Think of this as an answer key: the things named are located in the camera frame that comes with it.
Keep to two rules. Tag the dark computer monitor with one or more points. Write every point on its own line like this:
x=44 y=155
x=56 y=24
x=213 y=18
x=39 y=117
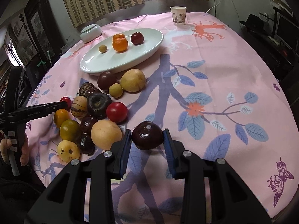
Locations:
x=287 y=29

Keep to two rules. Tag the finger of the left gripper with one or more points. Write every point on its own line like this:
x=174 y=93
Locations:
x=26 y=114

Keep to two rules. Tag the yellow orange tomato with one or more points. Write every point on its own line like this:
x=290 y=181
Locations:
x=60 y=116

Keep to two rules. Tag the person's left hand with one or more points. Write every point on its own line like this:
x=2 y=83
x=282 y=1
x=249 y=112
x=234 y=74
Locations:
x=6 y=144

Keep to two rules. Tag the small orange tangerine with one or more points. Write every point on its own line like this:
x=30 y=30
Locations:
x=118 y=35

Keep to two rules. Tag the small yellow-green longan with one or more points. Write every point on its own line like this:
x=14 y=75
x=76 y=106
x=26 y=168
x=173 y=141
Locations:
x=115 y=90

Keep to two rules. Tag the dark red plum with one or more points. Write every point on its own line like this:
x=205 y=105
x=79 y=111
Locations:
x=137 y=38

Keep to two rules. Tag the dark framed cabinet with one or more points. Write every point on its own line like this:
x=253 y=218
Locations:
x=35 y=33

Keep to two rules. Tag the spotted yellow fruit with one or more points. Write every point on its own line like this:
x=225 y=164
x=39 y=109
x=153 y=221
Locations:
x=68 y=151

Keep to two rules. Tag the pink floral tablecloth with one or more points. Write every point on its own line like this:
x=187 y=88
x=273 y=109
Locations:
x=211 y=90

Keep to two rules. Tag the small red cherry tomato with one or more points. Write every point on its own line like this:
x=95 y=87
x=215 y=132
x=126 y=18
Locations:
x=66 y=103

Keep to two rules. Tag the dark purple ribbed tomato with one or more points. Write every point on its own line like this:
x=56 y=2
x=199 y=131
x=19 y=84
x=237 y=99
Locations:
x=97 y=104

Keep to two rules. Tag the large orange mandarin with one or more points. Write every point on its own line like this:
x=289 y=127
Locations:
x=120 y=44

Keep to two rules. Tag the green yellow tomato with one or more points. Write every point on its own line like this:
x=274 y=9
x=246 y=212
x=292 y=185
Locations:
x=70 y=130

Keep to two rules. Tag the patterned paper cup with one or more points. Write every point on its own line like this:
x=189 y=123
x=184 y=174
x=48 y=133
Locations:
x=178 y=14

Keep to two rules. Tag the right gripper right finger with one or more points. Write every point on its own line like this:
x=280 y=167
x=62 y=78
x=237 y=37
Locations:
x=232 y=201

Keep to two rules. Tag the small dark plum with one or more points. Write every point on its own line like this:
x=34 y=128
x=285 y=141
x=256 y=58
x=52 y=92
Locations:
x=92 y=91

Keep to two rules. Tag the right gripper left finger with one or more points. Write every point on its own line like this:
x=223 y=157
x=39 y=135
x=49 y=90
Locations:
x=63 y=201

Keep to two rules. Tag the white lidded ceramic jar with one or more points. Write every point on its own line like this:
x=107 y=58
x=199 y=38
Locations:
x=90 y=33

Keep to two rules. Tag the blackish small plum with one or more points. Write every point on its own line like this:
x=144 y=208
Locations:
x=85 y=144

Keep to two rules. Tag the large yellow pear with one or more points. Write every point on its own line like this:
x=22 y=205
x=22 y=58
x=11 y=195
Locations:
x=133 y=81

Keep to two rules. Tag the dark cherry plum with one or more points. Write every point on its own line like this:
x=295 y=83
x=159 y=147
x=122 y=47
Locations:
x=87 y=124

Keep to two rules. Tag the dark purple plum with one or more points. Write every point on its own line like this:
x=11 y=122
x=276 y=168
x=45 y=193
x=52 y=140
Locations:
x=147 y=136

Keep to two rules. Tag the wrinkled dark passion fruit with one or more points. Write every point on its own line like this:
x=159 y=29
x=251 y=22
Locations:
x=84 y=88

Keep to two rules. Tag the tiny yellow-green longan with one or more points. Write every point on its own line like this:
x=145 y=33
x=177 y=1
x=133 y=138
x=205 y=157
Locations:
x=103 y=48

